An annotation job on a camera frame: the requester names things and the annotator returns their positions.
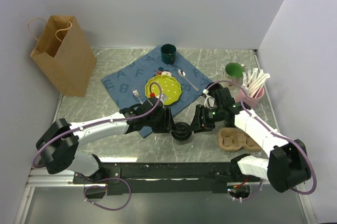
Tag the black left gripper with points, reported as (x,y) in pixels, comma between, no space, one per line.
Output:
(167,122)

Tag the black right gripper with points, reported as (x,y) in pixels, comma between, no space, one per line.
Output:
(203,125)

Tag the black cup lid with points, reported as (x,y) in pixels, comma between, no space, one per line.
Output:
(182,131)

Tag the dark translucent takeout cup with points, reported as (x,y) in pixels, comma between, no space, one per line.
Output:
(181,141)

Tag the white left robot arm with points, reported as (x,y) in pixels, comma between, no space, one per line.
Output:
(58,148)

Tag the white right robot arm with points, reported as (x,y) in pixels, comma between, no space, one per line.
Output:
(287,164)

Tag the black takeout cup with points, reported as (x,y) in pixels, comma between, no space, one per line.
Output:
(229,123)

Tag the brown pulp cup carrier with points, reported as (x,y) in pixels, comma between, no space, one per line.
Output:
(233,140)

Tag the green polka dot plate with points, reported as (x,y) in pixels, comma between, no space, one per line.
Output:
(171,88)

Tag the silver fork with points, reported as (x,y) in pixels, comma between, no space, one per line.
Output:
(137,95)

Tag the cartoon mouse coaster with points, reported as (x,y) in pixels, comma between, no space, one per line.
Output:
(162,71)

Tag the pink straw holder cup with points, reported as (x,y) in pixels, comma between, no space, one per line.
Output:
(251,101)

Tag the silver spoon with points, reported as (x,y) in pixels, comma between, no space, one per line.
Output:
(182,74)

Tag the floral mug green inside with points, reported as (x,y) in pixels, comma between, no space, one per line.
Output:
(234,73)

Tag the white wrapped straws bundle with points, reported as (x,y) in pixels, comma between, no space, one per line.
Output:
(253,81)

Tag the dark green mug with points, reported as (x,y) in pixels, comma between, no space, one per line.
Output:
(168,53)

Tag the brown paper bag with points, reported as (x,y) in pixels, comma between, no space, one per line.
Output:
(64,55)

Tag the black base frame rail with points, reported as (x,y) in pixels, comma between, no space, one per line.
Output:
(158,177)

